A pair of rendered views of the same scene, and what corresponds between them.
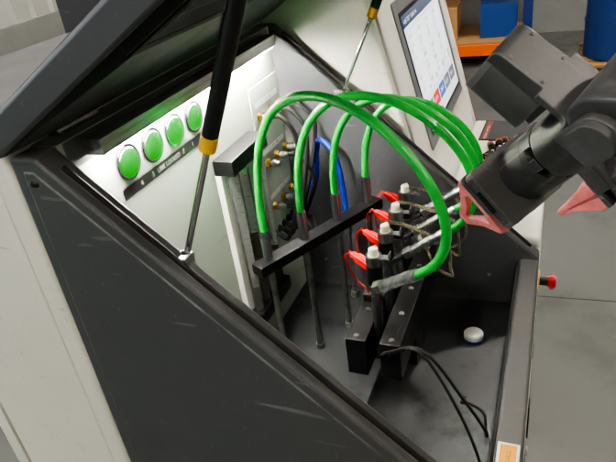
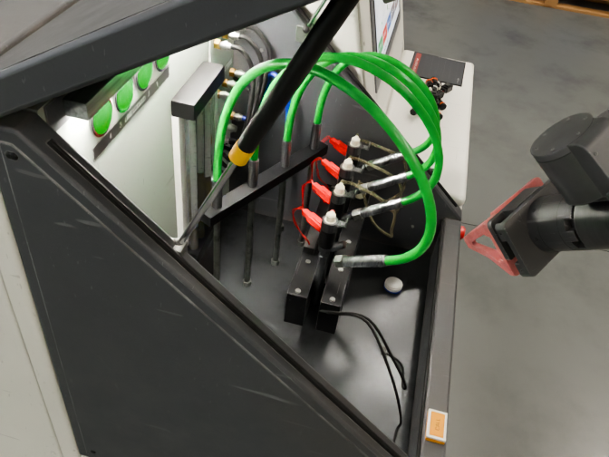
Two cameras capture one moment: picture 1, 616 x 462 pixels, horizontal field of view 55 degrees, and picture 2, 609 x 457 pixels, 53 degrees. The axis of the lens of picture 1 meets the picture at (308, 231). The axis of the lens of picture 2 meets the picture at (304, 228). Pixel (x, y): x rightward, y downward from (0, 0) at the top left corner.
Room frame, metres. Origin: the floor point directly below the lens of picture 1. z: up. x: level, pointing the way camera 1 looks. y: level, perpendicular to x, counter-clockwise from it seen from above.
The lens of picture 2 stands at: (0.12, 0.15, 1.79)
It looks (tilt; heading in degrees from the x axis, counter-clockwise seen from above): 42 degrees down; 344
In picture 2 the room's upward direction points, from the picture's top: 8 degrees clockwise
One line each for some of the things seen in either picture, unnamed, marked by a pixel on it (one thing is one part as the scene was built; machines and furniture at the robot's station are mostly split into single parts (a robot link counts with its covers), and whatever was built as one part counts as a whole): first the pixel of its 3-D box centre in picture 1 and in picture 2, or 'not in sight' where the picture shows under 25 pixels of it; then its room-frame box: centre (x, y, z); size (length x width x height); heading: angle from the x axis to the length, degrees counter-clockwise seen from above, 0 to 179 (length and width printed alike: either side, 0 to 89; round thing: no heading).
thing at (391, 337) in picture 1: (396, 316); (327, 264); (0.96, -0.15, 0.91); 0.34 x 0.10 x 0.15; 155
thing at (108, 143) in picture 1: (200, 82); (174, 15); (0.96, 0.14, 1.43); 0.54 x 0.03 x 0.02; 155
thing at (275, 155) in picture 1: (280, 152); (228, 82); (1.18, 0.03, 1.20); 0.13 x 0.03 x 0.31; 155
